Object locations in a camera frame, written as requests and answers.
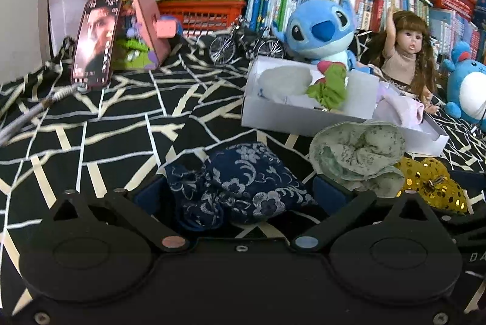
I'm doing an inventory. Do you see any miniature black bicycle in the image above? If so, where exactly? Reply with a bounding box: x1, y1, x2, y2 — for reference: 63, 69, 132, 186
209, 16, 285, 65

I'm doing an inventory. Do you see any round blue mouse plush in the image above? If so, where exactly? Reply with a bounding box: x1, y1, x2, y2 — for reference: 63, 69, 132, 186
440, 41, 486, 130

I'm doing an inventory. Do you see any pale pink cloth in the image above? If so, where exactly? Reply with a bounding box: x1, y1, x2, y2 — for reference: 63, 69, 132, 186
374, 85, 426, 128

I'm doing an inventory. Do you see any white cardboard box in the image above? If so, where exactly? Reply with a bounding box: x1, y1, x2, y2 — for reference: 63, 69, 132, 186
241, 55, 450, 157

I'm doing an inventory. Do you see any smartphone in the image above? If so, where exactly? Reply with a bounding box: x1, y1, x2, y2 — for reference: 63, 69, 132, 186
71, 0, 122, 90

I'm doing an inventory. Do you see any braided grey cable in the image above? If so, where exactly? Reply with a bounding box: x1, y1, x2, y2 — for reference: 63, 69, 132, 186
0, 85, 77, 147

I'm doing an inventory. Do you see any blue alien plush toy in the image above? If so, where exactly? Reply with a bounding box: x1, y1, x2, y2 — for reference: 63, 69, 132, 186
271, 0, 371, 75

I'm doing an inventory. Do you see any navy floral cloth pouch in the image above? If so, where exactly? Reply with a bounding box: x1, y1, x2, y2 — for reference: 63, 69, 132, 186
165, 142, 317, 232

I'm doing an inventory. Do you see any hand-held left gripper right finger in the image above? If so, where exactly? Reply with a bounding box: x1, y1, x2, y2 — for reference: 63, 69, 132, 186
290, 175, 452, 253

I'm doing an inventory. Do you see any green floral cloth hat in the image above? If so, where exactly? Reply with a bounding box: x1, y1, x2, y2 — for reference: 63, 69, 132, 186
308, 121, 406, 196

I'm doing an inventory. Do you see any gold sequin bow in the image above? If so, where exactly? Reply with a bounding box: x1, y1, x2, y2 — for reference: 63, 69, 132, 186
395, 157, 468, 213

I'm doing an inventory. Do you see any blue cardboard carton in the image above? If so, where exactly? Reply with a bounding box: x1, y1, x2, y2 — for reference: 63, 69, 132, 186
473, 0, 486, 29

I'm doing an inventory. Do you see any black patterned blanket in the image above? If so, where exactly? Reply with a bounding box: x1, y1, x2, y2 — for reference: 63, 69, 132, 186
0, 30, 486, 314

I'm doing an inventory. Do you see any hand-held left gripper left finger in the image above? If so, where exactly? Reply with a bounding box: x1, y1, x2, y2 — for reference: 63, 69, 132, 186
49, 175, 190, 253

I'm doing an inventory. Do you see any long-haired baby doll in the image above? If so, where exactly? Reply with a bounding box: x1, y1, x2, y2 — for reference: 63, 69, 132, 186
370, 9, 441, 115

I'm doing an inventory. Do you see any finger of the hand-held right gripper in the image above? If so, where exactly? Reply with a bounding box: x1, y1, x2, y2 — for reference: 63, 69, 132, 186
450, 171, 486, 196

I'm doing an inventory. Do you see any green and red cloth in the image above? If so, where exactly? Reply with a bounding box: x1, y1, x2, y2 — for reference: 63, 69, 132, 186
307, 61, 348, 112

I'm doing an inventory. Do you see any white cloth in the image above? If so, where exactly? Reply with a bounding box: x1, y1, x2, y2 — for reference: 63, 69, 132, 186
258, 67, 316, 105

